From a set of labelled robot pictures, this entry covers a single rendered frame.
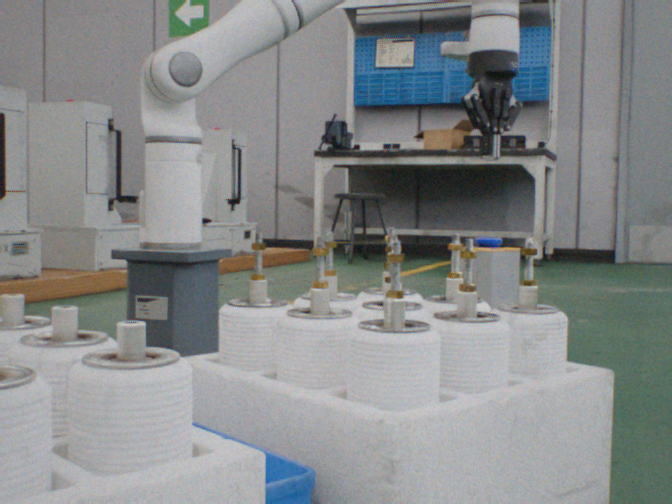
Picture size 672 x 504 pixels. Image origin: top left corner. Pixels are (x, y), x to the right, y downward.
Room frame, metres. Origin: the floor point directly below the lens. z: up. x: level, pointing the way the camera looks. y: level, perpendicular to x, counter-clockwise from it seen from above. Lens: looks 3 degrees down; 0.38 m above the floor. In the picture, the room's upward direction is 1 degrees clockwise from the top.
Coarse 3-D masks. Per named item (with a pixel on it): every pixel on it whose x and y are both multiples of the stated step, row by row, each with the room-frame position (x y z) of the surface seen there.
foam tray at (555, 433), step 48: (240, 384) 0.90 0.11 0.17; (288, 384) 0.87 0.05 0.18; (528, 384) 0.89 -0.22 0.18; (576, 384) 0.92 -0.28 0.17; (240, 432) 0.90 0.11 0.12; (288, 432) 0.83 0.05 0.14; (336, 432) 0.78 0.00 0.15; (384, 432) 0.73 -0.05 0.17; (432, 432) 0.75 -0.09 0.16; (480, 432) 0.80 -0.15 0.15; (528, 432) 0.86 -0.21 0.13; (576, 432) 0.93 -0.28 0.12; (336, 480) 0.78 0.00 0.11; (384, 480) 0.73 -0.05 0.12; (432, 480) 0.76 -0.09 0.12; (480, 480) 0.81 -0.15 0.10; (528, 480) 0.86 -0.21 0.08; (576, 480) 0.93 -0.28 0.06
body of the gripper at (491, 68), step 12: (480, 60) 1.22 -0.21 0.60; (492, 60) 1.21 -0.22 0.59; (504, 60) 1.21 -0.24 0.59; (516, 60) 1.22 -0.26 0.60; (468, 72) 1.25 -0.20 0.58; (480, 72) 1.22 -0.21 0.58; (492, 72) 1.22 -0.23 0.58; (504, 72) 1.21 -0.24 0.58; (516, 72) 1.23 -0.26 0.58; (480, 84) 1.21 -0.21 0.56; (492, 84) 1.23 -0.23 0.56; (504, 84) 1.25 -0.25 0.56; (480, 96) 1.22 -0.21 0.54
